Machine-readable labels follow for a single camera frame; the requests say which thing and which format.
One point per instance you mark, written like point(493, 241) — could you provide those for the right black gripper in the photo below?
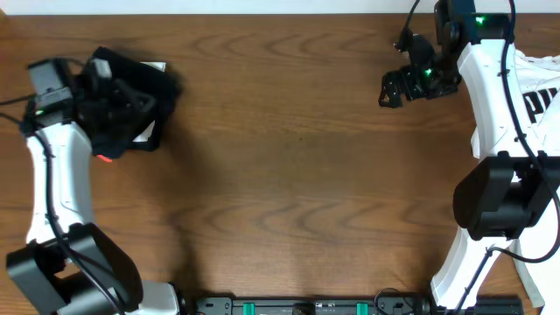
point(413, 92)

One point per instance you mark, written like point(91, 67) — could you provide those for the white printed t-shirt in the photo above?
point(539, 84)

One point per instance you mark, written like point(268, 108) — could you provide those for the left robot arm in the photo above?
point(68, 265)

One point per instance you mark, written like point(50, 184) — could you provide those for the black pants red waistband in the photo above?
point(163, 86)

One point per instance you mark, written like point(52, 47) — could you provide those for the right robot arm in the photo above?
point(509, 203)

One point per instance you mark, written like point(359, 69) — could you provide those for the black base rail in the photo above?
point(389, 304)

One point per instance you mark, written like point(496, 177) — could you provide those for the folded black garment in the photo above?
point(155, 138)

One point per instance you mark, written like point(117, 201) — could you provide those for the folded white cloth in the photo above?
point(144, 137)

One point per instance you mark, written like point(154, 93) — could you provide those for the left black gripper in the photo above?
point(132, 101)

